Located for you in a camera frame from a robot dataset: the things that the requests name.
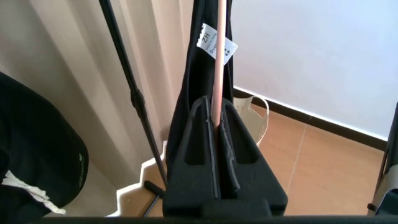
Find pink clothes hanger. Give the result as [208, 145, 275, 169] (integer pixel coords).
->
[211, 0, 228, 128]

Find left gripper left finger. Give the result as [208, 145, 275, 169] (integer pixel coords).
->
[162, 95, 221, 217]

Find black shorts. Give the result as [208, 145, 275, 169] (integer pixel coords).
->
[0, 71, 90, 224]

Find black clothes rack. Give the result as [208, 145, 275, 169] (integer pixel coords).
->
[98, 0, 169, 218]

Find white laundry basket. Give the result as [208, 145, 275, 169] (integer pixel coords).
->
[233, 95, 270, 147]

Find black garment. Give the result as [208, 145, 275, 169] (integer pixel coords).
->
[165, 0, 239, 175]

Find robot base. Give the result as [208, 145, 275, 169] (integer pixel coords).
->
[366, 102, 398, 217]

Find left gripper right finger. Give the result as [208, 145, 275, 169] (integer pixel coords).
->
[221, 101, 289, 216]

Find beige curtain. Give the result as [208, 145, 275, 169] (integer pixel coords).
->
[0, 0, 195, 217]

